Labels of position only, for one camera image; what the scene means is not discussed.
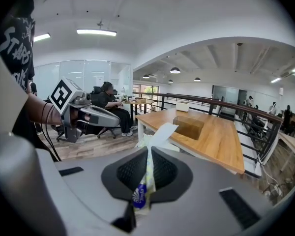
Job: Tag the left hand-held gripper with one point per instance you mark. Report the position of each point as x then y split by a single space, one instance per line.
64 95

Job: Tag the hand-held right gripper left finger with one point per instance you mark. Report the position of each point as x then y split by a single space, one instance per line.
88 195

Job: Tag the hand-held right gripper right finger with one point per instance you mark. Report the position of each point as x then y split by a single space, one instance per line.
199 205

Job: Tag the plastic pack of tissues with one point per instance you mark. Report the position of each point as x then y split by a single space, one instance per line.
150 178

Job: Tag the transparent brown tissue holder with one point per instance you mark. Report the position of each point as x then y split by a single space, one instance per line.
189 128

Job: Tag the person's left forearm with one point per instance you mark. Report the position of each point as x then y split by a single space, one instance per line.
39 110

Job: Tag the person's left hand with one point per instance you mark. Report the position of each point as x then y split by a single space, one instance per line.
77 118

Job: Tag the black office chair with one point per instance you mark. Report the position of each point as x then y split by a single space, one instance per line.
96 98

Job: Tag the wooden desk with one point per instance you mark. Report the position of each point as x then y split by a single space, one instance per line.
137 102

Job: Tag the glass partition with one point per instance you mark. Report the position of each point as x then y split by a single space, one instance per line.
83 75

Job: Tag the black pendant lamp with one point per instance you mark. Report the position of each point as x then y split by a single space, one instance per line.
146 76
175 70
197 79
170 81

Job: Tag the wooden table with white legs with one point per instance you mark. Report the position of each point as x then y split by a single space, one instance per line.
218 141

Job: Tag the white box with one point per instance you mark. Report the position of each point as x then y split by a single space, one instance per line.
182 106

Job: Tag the long ceiling light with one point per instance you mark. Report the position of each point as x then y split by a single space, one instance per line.
275 80
41 37
96 32

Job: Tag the dark metal railing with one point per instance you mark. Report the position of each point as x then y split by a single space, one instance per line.
255 122

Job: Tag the person's black printed shirt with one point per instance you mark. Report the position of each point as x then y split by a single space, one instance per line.
14 48

